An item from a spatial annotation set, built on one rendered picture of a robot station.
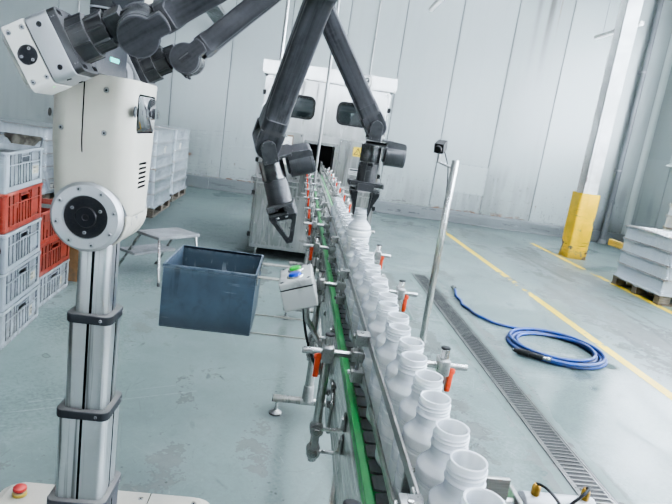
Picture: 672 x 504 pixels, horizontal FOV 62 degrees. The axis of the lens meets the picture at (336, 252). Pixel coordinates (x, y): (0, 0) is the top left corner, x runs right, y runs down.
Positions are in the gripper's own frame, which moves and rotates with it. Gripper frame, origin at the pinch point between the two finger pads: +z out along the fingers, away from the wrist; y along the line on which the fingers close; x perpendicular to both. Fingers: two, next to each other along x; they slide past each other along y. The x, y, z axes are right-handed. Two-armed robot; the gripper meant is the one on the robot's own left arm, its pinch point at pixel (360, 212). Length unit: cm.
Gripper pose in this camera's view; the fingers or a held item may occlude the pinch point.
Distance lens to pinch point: 162.2
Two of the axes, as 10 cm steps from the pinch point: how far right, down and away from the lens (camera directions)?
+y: -9.9, -1.4, -0.9
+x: 0.6, 2.1, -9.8
